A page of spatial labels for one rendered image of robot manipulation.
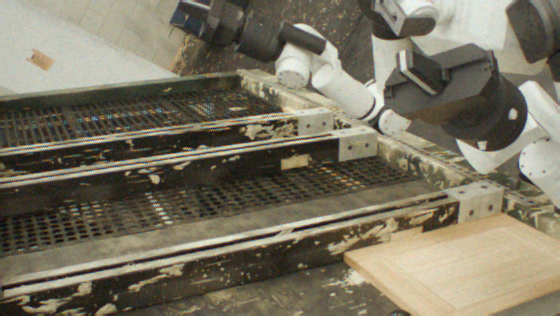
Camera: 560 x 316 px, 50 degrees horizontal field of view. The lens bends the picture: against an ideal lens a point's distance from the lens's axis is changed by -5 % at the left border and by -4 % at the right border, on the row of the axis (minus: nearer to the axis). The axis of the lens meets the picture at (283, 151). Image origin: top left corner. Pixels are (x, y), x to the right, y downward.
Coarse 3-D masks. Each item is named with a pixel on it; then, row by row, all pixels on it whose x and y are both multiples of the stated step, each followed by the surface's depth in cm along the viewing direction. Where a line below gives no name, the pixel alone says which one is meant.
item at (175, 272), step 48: (480, 192) 129; (240, 240) 109; (288, 240) 109; (336, 240) 114; (384, 240) 119; (0, 288) 89; (48, 288) 92; (96, 288) 95; (144, 288) 99; (192, 288) 103
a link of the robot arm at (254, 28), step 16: (224, 0) 122; (208, 16) 115; (224, 16) 118; (240, 16) 120; (256, 16) 119; (208, 32) 116; (224, 32) 118; (240, 32) 120; (256, 32) 118; (240, 48) 120; (256, 48) 120
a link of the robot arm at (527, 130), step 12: (528, 120) 71; (516, 132) 68; (528, 132) 71; (540, 132) 72; (504, 144) 69; (516, 144) 73; (528, 144) 74; (468, 156) 75; (480, 156) 75; (492, 156) 73; (504, 156) 74; (480, 168) 76; (492, 168) 76
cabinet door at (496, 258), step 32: (480, 224) 126; (512, 224) 126; (352, 256) 114; (384, 256) 114; (416, 256) 114; (448, 256) 114; (480, 256) 114; (512, 256) 113; (544, 256) 113; (384, 288) 104; (416, 288) 102; (448, 288) 103; (480, 288) 103; (512, 288) 102; (544, 288) 102
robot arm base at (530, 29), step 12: (516, 0) 86; (528, 0) 82; (540, 0) 81; (516, 12) 87; (528, 12) 84; (540, 12) 80; (552, 12) 80; (516, 24) 89; (528, 24) 85; (540, 24) 82; (552, 24) 80; (516, 36) 91; (528, 36) 87; (540, 36) 83; (552, 36) 81; (528, 48) 88; (540, 48) 84; (552, 48) 82; (528, 60) 90; (540, 60) 90
